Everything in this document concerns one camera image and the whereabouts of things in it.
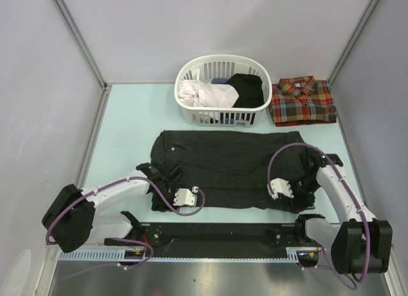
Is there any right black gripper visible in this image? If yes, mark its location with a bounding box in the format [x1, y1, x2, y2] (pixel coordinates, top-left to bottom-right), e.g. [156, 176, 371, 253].
[282, 174, 321, 212]

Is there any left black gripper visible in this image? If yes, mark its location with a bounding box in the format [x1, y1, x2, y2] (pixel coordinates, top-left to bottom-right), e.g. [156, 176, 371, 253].
[151, 184, 183, 212]

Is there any dark striped long sleeve shirt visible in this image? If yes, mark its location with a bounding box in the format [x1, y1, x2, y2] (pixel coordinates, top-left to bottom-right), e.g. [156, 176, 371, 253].
[150, 131, 305, 214]

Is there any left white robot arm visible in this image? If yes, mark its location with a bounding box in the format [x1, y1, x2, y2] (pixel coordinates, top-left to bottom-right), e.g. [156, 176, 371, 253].
[41, 159, 182, 253]

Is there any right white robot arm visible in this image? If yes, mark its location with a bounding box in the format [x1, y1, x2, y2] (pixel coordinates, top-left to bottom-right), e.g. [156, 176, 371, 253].
[290, 151, 393, 274]

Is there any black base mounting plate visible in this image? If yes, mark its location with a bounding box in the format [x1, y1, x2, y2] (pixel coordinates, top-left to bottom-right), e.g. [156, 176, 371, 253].
[125, 223, 317, 262]

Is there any red plaid folded shirt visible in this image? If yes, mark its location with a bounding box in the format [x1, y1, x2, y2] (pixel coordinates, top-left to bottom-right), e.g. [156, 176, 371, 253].
[269, 76, 337, 127]

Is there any white shirt in basket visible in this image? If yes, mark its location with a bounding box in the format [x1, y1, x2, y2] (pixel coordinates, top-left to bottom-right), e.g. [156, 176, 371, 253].
[176, 80, 239, 108]

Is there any black garment in basket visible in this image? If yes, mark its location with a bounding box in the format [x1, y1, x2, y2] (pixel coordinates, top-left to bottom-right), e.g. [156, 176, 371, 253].
[228, 73, 265, 108]

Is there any blue garment in basket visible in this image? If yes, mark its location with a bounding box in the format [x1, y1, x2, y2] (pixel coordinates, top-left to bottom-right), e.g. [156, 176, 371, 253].
[211, 77, 229, 84]

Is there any white plastic laundry basket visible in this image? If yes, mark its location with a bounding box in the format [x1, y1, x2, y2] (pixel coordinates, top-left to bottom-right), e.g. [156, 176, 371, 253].
[174, 54, 272, 127]

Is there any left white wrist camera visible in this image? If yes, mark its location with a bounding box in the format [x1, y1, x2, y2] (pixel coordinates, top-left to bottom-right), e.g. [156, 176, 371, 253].
[173, 186, 199, 207]

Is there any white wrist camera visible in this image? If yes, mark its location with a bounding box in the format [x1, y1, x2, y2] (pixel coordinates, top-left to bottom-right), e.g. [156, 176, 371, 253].
[173, 186, 199, 207]
[267, 178, 294, 200]

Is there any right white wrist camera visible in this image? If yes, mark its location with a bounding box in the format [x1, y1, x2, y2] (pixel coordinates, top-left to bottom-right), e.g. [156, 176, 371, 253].
[267, 178, 294, 200]

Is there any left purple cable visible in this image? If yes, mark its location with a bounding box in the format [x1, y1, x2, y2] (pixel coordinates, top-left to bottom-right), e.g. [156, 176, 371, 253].
[46, 176, 205, 271]

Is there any purple cable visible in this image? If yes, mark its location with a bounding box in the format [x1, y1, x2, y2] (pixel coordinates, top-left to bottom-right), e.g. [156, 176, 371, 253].
[267, 142, 372, 290]
[46, 176, 205, 271]

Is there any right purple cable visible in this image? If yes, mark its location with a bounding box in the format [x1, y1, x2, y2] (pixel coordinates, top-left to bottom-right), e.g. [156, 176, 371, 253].
[267, 142, 372, 290]

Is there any white slotted cable duct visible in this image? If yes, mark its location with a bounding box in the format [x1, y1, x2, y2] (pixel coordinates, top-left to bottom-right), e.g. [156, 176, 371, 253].
[58, 249, 299, 263]

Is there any right aluminium corner post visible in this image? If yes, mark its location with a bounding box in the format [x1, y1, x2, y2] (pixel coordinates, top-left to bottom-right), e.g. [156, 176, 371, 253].
[328, 0, 380, 85]

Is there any aluminium corner post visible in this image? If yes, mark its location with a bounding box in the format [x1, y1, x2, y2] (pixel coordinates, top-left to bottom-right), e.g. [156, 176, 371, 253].
[328, 0, 380, 85]
[52, 0, 107, 91]

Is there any left aluminium corner post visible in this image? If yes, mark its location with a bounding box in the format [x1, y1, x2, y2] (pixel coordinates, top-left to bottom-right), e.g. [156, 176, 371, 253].
[52, 0, 107, 91]

